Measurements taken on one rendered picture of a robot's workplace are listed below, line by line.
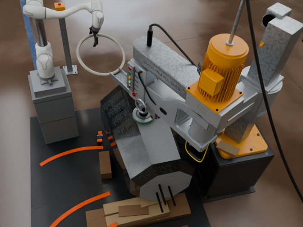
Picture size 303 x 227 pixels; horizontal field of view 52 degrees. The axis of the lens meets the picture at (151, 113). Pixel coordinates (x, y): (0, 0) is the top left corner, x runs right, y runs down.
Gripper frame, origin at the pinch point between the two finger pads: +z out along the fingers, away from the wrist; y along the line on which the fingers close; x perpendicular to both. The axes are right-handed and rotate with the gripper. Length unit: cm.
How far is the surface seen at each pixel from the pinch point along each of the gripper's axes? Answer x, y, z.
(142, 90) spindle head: 5, 86, -50
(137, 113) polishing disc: 13, 91, -5
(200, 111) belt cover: 15, 129, -99
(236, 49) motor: 23, 112, -147
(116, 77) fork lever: 5, 51, -10
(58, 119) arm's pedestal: -45, 49, 73
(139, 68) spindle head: 2, 74, -67
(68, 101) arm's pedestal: -34, 41, 48
